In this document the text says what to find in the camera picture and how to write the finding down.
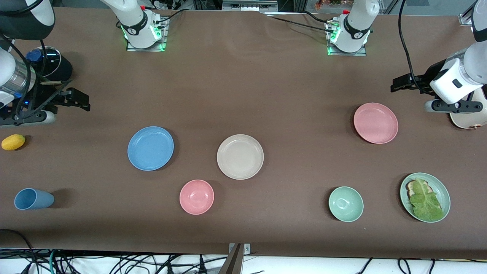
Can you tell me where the pink plate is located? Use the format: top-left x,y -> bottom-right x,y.
353,102 -> 399,145

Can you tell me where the blue plate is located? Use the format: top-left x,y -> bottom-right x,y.
127,126 -> 175,171

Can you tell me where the beige toaster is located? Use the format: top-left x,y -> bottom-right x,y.
449,86 -> 487,130

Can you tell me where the yellow mango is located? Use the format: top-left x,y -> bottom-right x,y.
1,134 -> 26,151

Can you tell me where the glass lid blue knob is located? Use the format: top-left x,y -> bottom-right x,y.
25,46 -> 62,80

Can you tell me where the blue cup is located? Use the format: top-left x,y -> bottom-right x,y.
14,188 -> 55,210

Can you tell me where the toast bread slice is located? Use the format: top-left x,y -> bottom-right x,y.
405,180 -> 432,198

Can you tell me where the green plate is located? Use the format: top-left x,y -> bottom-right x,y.
399,172 -> 451,223

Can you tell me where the orange items pile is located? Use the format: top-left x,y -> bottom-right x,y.
314,0 -> 344,11

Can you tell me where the green lettuce leaf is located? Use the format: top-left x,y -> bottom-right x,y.
408,177 -> 444,222

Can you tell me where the white power strip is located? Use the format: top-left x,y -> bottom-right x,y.
150,0 -> 184,10

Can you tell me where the green bowl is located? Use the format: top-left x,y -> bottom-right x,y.
328,186 -> 364,223

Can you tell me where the pink bowl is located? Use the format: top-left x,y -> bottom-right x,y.
179,179 -> 215,215

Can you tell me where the brown table cover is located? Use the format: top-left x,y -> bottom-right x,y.
0,7 -> 487,260

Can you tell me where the beige plate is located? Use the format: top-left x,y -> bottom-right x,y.
216,134 -> 264,180

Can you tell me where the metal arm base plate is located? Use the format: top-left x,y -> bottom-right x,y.
126,16 -> 169,52
326,19 -> 368,57

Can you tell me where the black base cable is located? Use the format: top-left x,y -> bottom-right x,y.
154,8 -> 193,25
301,10 -> 336,25
266,14 -> 335,34

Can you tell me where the thick black cable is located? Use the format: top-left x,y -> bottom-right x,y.
0,228 -> 37,274

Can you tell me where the silver aluminium frame box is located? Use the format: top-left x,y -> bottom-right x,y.
221,0 -> 279,14

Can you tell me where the dark camera pole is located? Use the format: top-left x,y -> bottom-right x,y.
218,244 -> 244,274

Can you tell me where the metal clamp bracket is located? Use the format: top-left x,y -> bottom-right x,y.
228,243 -> 251,256

